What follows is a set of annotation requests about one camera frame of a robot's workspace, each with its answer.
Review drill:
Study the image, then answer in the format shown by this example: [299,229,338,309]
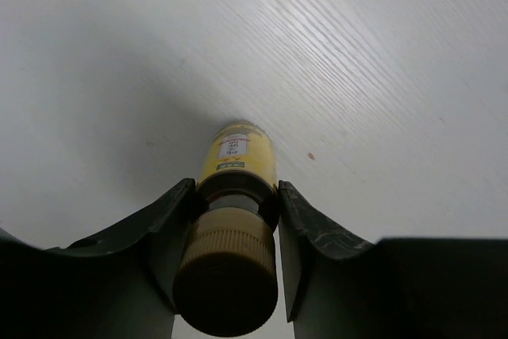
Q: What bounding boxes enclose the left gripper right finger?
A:
[278,181,507,338]

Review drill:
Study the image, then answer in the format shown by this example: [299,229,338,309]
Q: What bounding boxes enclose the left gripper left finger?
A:
[1,179,195,338]

